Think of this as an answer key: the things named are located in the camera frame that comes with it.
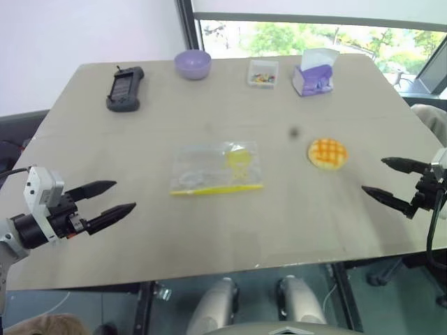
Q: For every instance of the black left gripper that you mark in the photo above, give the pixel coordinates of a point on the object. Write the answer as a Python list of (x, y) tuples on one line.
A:
[(66, 218)]

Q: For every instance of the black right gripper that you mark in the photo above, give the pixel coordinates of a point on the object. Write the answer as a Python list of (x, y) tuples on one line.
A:
[(427, 193)]

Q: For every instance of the round waffle toy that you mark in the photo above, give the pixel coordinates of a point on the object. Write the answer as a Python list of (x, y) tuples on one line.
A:
[(327, 153)]

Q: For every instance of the clear yellow-zip plastic bag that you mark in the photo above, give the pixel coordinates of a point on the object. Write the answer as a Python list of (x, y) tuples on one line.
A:
[(209, 164)]

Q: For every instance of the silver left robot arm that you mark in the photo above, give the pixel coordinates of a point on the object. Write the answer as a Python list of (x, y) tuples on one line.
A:
[(8, 244)]

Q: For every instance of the beige chair back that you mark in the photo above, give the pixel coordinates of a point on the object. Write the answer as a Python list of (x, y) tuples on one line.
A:
[(433, 120)]

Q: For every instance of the black table leg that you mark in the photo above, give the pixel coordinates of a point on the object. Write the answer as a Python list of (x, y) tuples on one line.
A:
[(347, 296), (143, 307)]

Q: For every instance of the black sofa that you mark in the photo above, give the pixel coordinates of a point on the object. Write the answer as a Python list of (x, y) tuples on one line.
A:
[(17, 127)]

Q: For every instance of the grey monitor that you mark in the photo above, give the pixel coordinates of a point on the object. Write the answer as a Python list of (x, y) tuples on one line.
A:
[(434, 75)]

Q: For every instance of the black handheld controller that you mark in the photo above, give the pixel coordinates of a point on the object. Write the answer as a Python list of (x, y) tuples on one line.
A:
[(124, 89)]

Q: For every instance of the purple tissue pack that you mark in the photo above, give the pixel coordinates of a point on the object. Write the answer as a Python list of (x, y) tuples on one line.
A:
[(312, 78)]

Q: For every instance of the tan rounded object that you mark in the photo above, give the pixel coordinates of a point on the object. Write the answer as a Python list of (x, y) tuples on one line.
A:
[(42, 326)]

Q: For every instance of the silver left robot leg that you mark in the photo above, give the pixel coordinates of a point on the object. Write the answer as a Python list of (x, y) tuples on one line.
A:
[(213, 303)]

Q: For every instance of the silver robot leg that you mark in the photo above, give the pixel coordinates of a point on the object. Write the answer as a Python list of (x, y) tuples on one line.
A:
[(213, 303), (300, 300)]

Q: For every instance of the silver right robot leg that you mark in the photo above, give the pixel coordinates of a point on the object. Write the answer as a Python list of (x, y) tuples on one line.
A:
[(300, 300)]

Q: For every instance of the purple plastic bowl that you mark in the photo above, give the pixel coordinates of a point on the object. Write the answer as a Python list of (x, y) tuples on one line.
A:
[(192, 64)]

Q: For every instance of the clear box of coloured bits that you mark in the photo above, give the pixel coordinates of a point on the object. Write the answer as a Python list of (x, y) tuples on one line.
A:
[(262, 75)]

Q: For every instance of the grey robot torso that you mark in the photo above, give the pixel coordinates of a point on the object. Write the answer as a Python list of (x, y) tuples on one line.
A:
[(279, 329)]

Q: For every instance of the white roller blind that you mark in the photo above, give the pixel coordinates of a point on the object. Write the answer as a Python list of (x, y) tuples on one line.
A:
[(314, 6)]

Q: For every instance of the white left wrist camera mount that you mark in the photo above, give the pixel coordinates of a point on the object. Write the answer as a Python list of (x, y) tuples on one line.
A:
[(38, 188)]

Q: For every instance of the dark window frame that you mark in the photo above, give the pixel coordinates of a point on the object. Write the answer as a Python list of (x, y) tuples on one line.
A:
[(190, 31)]

